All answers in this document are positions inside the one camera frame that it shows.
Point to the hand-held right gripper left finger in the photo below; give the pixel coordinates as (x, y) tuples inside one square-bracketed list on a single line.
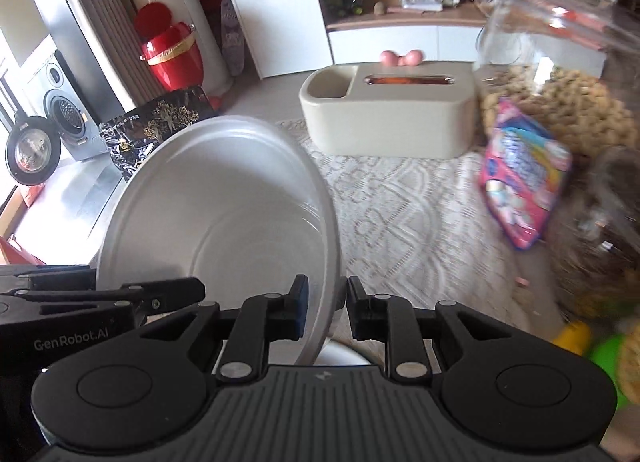
[(299, 307)]

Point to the white lace tablecloth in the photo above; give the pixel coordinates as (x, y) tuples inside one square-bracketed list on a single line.
[(400, 222)]

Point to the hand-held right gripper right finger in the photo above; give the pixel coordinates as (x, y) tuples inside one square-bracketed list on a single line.
[(357, 303)]

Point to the pink candy bag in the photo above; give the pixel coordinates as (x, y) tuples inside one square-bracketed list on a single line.
[(525, 176)]

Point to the large glass jar of peanuts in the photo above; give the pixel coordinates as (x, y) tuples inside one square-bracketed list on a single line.
[(550, 91)]

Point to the white cartoon cutout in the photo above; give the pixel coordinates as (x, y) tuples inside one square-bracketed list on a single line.
[(232, 36)]

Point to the yellow duck toy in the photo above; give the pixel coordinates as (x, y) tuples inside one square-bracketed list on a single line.
[(574, 337)]

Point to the grey washing machine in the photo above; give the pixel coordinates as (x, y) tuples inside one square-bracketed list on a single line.
[(70, 111)]

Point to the white plastic bowl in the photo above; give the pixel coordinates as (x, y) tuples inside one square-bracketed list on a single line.
[(215, 222)]

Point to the black snack bag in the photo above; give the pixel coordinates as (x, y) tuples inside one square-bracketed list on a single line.
[(150, 126)]

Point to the beige curtain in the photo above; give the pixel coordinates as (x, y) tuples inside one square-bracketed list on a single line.
[(100, 16)]

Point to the green candy dispenser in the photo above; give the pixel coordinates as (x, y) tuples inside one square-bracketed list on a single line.
[(610, 367)]

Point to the pink egg toy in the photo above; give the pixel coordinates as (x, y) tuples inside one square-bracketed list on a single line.
[(412, 58), (390, 58)]

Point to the glass jar of sunflower seeds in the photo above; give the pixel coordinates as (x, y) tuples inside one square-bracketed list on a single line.
[(600, 242)]

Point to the beige tissue box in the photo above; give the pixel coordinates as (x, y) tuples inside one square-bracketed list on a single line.
[(390, 116)]

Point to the black frying pan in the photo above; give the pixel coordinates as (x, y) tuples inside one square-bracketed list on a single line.
[(32, 149)]

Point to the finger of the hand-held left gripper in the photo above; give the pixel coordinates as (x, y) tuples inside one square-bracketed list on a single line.
[(50, 277), (170, 292)]

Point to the red vase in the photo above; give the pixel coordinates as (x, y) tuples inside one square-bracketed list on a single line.
[(170, 51)]

